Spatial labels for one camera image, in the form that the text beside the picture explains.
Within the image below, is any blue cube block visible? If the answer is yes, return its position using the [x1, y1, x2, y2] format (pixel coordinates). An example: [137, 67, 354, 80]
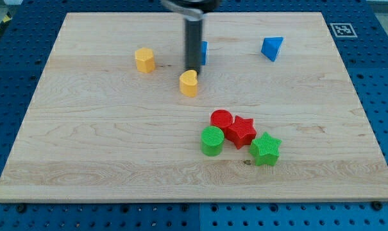
[201, 41, 208, 65]

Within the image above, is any blue triangle block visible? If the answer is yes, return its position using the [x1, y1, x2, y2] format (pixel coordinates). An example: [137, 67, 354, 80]
[261, 37, 284, 62]

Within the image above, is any red cylinder block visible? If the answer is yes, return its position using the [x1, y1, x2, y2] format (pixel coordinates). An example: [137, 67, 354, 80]
[210, 109, 233, 133]

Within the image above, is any green cylinder block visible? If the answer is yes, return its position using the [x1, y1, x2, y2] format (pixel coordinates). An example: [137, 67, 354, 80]
[201, 126, 224, 157]

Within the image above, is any yellow heart block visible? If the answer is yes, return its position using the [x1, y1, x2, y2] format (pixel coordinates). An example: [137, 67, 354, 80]
[179, 70, 198, 98]

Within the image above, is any red star block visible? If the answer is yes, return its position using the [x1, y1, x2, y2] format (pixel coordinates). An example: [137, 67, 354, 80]
[225, 115, 257, 150]

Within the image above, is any yellow pentagon block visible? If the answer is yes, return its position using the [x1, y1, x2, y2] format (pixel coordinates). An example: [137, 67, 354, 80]
[135, 47, 155, 73]

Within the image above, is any wooden board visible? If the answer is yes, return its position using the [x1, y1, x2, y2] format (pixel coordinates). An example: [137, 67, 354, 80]
[0, 12, 388, 203]

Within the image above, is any green star block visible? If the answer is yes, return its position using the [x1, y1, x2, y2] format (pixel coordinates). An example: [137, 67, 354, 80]
[249, 132, 282, 166]

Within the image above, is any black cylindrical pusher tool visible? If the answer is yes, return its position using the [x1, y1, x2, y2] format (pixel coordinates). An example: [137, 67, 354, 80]
[184, 19, 203, 74]

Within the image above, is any white fiducial marker tag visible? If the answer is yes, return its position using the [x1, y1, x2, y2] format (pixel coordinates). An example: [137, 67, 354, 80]
[330, 22, 357, 38]

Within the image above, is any black yellow hazard tape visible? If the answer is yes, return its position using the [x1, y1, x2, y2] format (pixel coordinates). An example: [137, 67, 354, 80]
[0, 12, 12, 37]

